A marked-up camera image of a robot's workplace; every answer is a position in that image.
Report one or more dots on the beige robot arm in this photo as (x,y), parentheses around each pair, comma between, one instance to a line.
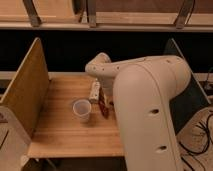
(141,90)

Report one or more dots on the red spoon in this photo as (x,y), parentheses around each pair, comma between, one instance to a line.
(103,108)

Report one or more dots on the dark right side panel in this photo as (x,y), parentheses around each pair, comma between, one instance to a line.
(185,98)

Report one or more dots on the left wooden side panel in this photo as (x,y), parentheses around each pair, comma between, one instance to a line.
(22,101)

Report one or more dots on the wooden shelf with brackets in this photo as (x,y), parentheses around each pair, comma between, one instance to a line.
(108,15)

